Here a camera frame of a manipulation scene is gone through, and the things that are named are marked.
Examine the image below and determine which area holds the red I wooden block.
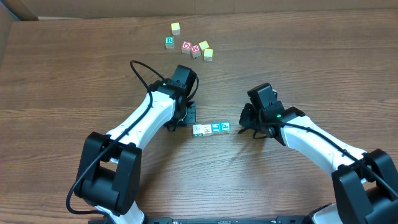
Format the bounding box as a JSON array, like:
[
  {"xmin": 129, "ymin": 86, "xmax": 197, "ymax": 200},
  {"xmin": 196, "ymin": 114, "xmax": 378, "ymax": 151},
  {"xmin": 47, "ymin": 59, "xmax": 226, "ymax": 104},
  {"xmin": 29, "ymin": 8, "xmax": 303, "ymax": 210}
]
[{"xmin": 192, "ymin": 124, "xmax": 203, "ymax": 136}]

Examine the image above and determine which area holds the green letter wooden block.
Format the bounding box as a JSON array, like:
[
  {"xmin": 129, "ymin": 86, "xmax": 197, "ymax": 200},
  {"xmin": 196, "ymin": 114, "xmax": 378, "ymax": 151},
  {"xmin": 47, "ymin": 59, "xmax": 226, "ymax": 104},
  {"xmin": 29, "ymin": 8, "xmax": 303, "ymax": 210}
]
[{"xmin": 220, "ymin": 122, "xmax": 231, "ymax": 134}]

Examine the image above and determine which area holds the red M wooden block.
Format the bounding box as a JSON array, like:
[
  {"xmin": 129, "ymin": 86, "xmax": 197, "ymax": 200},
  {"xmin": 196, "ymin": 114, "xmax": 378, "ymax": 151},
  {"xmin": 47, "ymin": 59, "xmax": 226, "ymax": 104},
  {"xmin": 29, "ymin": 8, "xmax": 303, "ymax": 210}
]
[{"xmin": 190, "ymin": 44, "xmax": 201, "ymax": 58}]

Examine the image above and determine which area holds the yellow wooden block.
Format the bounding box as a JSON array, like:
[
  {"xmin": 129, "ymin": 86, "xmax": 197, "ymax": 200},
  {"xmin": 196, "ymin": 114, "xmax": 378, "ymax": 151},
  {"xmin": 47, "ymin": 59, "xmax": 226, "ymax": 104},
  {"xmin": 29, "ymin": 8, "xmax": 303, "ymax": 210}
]
[
  {"xmin": 198, "ymin": 40, "xmax": 210, "ymax": 52},
  {"xmin": 203, "ymin": 49, "xmax": 213, "ymax": 61},
  {"xmin": 170, "ymin": 22, "xmax": 181, "ymax": 35}
]

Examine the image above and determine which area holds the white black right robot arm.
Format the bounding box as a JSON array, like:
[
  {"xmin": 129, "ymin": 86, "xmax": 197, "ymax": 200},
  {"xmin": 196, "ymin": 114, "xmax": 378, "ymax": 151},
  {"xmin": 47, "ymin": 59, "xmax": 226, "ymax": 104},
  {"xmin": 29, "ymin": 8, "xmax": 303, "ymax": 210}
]
[{"xmin": 239, "ymin": 83, "xmax": 397, "ymax": 224}]

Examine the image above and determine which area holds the red O wooden block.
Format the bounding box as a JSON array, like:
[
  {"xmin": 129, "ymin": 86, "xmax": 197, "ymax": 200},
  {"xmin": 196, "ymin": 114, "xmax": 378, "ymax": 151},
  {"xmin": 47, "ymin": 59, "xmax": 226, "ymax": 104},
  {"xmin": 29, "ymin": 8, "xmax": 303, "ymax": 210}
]
[{"xmin": 181, "ymin": 41, "xmax": 192, "ymax": 54}]

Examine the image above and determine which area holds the green B wooden block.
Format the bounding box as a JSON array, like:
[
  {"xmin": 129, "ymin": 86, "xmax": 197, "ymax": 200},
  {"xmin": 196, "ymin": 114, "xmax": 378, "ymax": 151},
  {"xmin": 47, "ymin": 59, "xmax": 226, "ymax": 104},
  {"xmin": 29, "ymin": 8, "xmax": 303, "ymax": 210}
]
[{"xmin": 165, "ymin": 36, "xmax": 174, "ymax": 49}]

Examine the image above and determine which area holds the yellow top wooden block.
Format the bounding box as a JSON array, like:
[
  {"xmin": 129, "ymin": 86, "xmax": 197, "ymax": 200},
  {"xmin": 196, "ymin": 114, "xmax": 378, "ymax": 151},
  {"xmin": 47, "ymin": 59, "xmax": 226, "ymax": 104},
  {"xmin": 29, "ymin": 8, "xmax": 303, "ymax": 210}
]
[{"xmin": 170, "ymin": 22, "xmax": 181, "ymax": 35}]

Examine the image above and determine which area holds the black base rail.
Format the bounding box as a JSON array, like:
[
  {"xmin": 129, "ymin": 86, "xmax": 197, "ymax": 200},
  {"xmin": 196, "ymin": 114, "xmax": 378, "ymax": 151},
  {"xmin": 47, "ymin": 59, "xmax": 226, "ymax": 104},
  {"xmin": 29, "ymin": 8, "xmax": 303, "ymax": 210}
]
[{"xmin": 88, "ymin": 214, "xmax": 365, "ymax": 224}]

